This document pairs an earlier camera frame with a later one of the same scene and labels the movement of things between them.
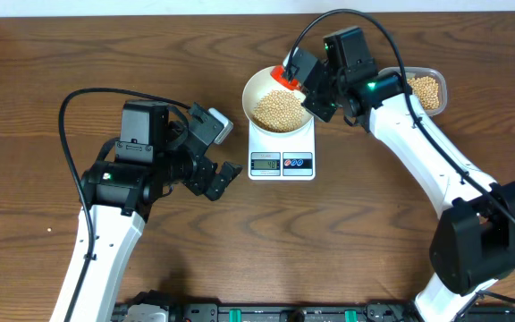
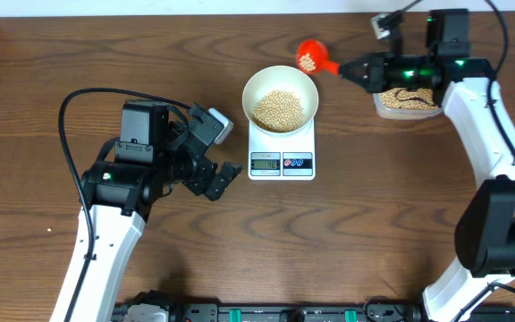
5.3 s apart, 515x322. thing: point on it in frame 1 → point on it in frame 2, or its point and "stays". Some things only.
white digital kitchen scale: (282, 156) stays
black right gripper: (314, 106) → (374, 80)
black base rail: (292, 312) stays
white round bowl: (273, 106) stays
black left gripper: (197, 181) stays
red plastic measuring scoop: (277, 74) → (312, 56)
